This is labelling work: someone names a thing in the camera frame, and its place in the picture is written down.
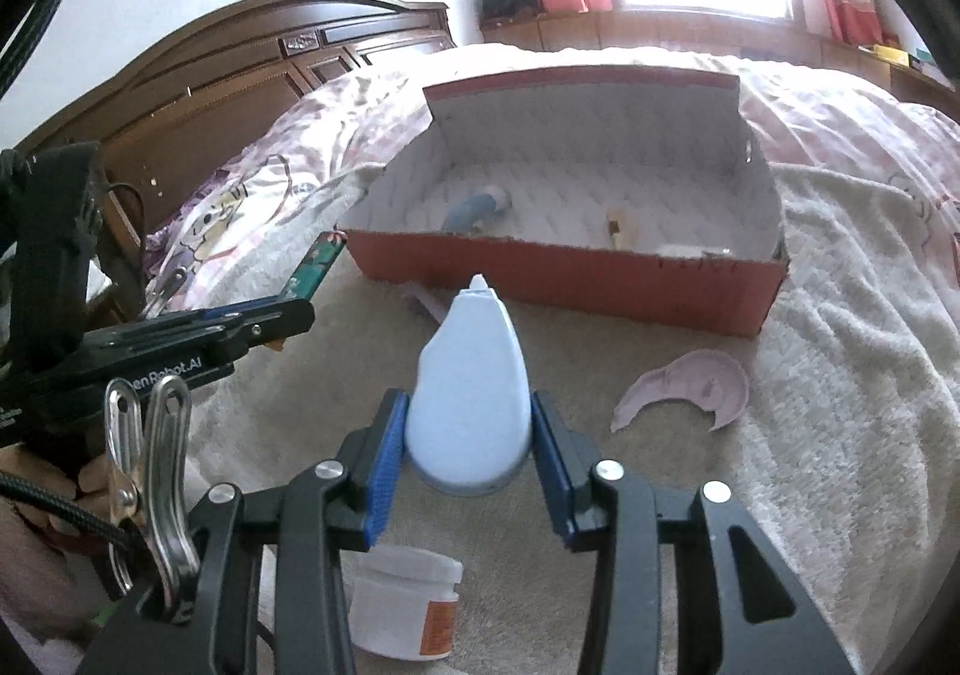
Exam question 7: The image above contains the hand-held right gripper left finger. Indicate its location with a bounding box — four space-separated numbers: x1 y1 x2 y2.
184 388 410 675

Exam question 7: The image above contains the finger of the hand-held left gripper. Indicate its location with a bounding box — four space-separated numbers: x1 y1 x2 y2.
225 298 316 350
195 296 290 317

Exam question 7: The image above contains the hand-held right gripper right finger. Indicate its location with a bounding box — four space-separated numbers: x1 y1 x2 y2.
529 390 856 675

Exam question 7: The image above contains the light blue teardrop case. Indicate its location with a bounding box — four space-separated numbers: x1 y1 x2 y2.
405 275 535 496

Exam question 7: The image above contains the white jar with orange label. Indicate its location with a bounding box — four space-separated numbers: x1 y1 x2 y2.
346 546 464 662

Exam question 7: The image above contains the white lavender handheld device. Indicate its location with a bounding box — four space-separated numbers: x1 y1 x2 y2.
401 285 451 327

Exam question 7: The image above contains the broken pink plate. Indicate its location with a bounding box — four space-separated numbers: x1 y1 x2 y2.
611 347 751 434

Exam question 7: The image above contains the red cardboard box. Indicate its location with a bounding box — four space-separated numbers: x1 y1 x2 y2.
335 64 792 340

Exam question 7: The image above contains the blue tube with white cap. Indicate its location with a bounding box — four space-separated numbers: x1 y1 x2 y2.
440 187 511 235

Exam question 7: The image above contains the person's left hand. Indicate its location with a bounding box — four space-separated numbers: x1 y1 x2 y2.
0 446 113 556

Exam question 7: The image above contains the metal spring clip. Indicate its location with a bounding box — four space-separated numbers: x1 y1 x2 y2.
105 375 203 623
139 266 188 320

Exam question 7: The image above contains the dark wooden headboard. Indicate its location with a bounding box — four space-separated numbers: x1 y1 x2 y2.
15 0 458 271

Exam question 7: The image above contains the cream towel blanket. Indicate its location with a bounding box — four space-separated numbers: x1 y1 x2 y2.
180 165 960 675

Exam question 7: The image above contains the pile of dark clothes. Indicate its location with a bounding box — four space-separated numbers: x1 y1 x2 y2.
480 0 541 22

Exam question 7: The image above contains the black braided cable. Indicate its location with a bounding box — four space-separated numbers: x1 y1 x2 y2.
0 469 151 571

